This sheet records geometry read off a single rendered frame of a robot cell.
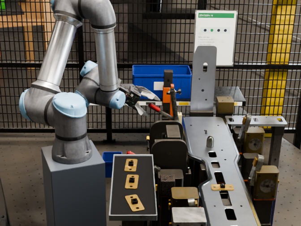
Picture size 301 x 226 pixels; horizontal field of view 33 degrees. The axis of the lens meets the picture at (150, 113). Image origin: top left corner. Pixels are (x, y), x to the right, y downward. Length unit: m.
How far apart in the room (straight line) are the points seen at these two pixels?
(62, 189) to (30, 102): 0.34
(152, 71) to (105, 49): 0.82
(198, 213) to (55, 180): 0.55
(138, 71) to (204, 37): 0.40
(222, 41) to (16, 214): 1.37
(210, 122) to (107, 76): 0.67
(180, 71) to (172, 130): 0.89
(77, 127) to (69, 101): 0.10
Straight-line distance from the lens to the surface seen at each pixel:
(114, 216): 1.46
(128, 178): 1.63
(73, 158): 1.84
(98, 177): 1.88
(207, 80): 2.51
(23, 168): 2.68
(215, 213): 1.78
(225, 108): 2.55
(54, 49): 1.92
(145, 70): 2.73
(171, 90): 2.21
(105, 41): 1.93
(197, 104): 2.55
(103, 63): 1.97
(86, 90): 2.09
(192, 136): 2.29
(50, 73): 1.90
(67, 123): 1.80
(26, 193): 2.47
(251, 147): 2.30
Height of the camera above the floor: 2.00
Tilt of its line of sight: 23 degrees down
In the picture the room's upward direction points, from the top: 1 degrees clockwise
